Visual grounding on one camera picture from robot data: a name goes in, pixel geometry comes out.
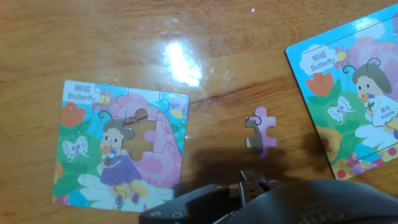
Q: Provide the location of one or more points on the pink jigsaw piece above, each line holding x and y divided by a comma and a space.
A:
264, 130

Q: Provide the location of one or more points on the assembled butterfly jigsaw puzzle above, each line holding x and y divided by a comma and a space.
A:
81, 168

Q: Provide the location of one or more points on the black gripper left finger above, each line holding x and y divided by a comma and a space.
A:
199, 202

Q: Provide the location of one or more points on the butterfly puzzle tray board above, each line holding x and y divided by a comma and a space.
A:
335, 137

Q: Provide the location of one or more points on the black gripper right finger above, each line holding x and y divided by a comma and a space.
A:
269, 184

